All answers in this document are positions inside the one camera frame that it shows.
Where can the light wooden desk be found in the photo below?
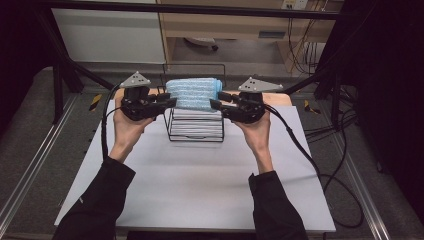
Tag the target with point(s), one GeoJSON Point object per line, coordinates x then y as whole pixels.
{"type": "Point", "coordinates": [226, 25]}

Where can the white table mat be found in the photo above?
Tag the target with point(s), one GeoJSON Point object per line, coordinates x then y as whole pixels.
{"type": "Point", "coordinates": [186, 186]}

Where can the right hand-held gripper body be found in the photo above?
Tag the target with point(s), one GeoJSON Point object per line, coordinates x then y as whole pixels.
{"type": "Point", "coordinates": [250, 111]}

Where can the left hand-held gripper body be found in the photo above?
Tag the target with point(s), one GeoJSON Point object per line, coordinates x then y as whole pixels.
{"type": "Point", "coordinates": [136, 106]}

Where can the person's right hand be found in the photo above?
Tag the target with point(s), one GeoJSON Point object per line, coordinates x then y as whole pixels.
{"type": "Point", "coordinates": [260, 133]}

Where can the blue striped cloth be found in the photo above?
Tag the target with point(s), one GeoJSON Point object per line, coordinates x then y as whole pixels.
{"type": "Point", "coordinates": [193, 93]}

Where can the black frame strut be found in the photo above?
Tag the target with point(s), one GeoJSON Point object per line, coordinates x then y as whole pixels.
{"type": "Point", "coordinates": [335, 100]}
{"type": "Point", "coordinates": [58, 93]}

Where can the white chair base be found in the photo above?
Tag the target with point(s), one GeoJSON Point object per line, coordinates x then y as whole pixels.
{"type": "Point", "coordinates": [200, 41]}

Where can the aluminium rail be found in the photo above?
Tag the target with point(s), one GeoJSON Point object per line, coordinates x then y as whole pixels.
{"type": "Point", "coordinates": [41, 150]}
{"type": "Point", "coordinates": [375, 220]}

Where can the person's left hand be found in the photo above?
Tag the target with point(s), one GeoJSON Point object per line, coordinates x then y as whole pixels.
{"type": "Point", "coordinates": [126, 131]}

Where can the black curtain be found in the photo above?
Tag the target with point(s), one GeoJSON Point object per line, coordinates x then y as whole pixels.
{"type": "Point", "coordinates": [20, 50]}
{"type": "Point", "coordinates": [386, 83]}

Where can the white power socket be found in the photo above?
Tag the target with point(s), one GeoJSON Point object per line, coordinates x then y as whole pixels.
{"type": "Point", "coordinates": [295, 4]}

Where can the white cabinet panel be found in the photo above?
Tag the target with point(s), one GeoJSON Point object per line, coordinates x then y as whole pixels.
{"type": "Point", "coordinates": [106, 36]}

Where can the wooden table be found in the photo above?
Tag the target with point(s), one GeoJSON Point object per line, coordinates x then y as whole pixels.
{"type": "Point", "coordinates": [278, 99]}

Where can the black frame crossbar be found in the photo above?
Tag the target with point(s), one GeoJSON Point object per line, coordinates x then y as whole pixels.
{"type": "Point", "coordinates": [200, 9]}

